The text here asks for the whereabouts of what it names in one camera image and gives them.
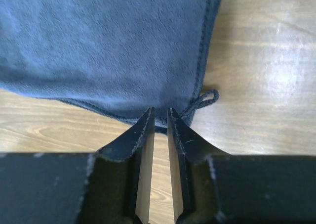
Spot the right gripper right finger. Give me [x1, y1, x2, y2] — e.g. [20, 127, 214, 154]
[167, 108, 316, 224]

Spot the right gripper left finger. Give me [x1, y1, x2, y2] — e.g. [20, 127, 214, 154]
[0, 108, 155, 224]

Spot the dark blue towel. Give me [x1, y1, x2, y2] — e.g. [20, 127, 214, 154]
[0, 0, 221, 133]

